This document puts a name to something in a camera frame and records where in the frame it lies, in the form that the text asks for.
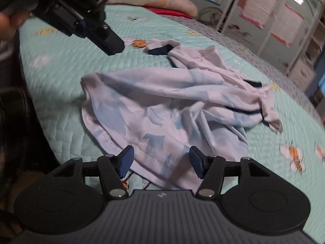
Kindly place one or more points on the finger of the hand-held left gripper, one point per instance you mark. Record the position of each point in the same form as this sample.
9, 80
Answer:
111, 44

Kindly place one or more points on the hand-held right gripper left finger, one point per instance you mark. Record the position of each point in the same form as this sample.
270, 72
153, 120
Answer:
125, 161

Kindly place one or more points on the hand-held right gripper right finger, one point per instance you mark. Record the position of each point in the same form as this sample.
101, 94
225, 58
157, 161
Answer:
196, 162

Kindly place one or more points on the white blue floral shirt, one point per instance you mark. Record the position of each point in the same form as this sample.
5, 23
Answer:
165, 101

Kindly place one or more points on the person's left hand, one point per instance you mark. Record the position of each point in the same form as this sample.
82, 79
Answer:
7, 24

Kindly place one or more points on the green quilted bee blanket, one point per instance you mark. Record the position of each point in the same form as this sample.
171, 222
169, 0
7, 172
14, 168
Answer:
58, 81

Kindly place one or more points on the red cloth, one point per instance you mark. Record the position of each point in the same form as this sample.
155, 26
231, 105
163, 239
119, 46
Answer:
170, 12

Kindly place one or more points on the sliding door wardrobe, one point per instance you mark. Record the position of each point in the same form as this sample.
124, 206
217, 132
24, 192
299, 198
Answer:
233, 10

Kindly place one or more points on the white drawer unit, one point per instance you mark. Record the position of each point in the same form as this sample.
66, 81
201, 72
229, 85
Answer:
302, 73

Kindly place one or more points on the pink-bordered wall chart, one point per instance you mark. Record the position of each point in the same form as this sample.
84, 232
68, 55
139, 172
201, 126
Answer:
259, 6

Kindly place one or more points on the orange-bordered wall chart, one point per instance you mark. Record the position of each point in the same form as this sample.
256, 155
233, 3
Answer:
287, 25

